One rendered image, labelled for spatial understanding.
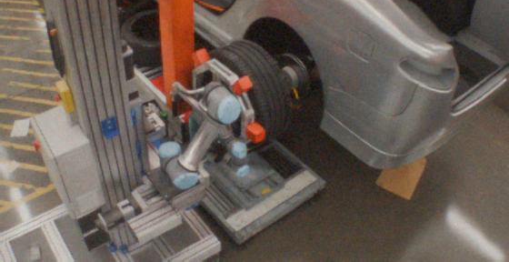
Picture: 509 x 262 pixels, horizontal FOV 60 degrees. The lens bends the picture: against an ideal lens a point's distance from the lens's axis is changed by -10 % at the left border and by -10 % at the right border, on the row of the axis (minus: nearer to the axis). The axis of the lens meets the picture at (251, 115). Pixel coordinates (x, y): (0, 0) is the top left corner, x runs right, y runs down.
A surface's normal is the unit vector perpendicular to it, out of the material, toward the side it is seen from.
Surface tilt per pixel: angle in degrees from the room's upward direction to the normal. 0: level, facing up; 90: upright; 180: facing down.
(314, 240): 0
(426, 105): 89
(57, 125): 0
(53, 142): 0
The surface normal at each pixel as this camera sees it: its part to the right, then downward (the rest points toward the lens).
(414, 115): -0.22, 0.63
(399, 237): 0.04, -0.75
